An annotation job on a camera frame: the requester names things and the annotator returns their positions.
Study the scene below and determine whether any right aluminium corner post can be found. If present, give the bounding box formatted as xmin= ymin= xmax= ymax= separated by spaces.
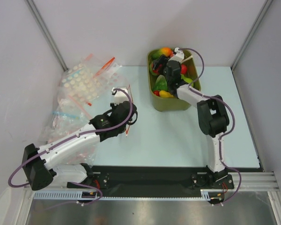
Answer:
xmin=230 ymin=0 xmax=274 ymax=72

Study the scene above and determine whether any aluminium corner post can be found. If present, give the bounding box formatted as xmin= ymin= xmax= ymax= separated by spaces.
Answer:
xmin=230 ymin=0 xmax=274 ymax=72
xmin=24 ymin=0 xmax=68 ymax=71

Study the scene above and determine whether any red toy apple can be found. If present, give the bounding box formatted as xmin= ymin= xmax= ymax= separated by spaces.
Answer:
xmin=152 ymin=63 xmax=160 ymax=73

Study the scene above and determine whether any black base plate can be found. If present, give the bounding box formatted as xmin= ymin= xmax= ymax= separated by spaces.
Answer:
xmin=81 ymin=165 xmax=235 ymax=194

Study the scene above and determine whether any red-green toy mango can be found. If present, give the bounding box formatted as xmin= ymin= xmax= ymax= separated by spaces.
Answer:
xmin=152 ymin=47 xmax=172 ymax=60

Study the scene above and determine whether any white cable duct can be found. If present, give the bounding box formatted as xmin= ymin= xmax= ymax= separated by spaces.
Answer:
xmin=34 ymin=189 xmax=224 ymax=201

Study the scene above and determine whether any green toy cabbage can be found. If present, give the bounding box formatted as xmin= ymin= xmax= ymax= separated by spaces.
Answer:
xmin=152 ymin=75 xmax=168 ymax=91

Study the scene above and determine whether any left aluminium corner post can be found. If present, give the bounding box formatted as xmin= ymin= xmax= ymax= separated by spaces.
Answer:
xmin=24 ymin=0 xmax=68 ymax=71

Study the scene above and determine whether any green toy bell pepper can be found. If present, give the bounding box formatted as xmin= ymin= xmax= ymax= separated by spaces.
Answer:
xmin=149 ymin=65 xmax=158 ymax=76

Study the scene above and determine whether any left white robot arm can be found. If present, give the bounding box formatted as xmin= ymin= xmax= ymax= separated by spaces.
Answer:
xmin=22 ymin=101 xmax=138 ymax=191

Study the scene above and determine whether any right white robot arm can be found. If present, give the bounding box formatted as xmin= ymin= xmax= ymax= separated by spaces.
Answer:
xmin=150 ymin=55 xmax=235 ymax=188

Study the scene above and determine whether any yellow toy pear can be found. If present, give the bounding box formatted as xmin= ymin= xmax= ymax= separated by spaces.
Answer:
xmin=159 ymin=90 xmax=174 ymax=98

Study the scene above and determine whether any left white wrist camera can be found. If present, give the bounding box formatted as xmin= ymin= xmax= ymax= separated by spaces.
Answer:
xmin=111 ymin=87 xmax=129 ymax=105

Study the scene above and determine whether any clear orange-zipper bag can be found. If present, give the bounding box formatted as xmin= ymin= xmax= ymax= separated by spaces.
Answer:
xmin=125 ymin=84 xmax=133 ymax=137

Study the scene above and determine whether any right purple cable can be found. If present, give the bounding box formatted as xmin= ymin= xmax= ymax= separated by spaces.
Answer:
xmin=177 ymin=47 xmax=243 ymax=207

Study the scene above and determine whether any olive green plastic bin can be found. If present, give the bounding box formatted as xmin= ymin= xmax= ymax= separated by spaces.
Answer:
xmin=147 ymin=49 xmax=198 ymax=112

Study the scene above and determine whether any aluminium frame rail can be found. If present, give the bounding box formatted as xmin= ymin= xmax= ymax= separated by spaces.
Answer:
xmin=231 ymin=171 xmax=281 ymax=192

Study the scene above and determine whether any pile of spare zip bags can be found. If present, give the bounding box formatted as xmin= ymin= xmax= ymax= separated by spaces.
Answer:
xmin=38 ymin=53 xmax=125 ymax=143

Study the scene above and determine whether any red toy strawberry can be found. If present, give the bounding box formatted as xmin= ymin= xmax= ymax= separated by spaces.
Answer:
xmin=181 ymin=64 xmax=187 ymax=75

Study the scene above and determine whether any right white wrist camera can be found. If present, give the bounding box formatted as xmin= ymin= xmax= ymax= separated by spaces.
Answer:
xmin=172 ymin=47 xmax=185 ymax=62

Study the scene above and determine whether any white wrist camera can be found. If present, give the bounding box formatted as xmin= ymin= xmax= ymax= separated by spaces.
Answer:
xmin=172 ymin=47 xmax=185 ymax=62
xmin=111 ymin=87 xmax=129 ymax=105

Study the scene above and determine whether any small red toy tomato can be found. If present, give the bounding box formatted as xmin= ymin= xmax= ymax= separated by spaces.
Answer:
xmin=153 ymin=90 xmax=160 ymax=96

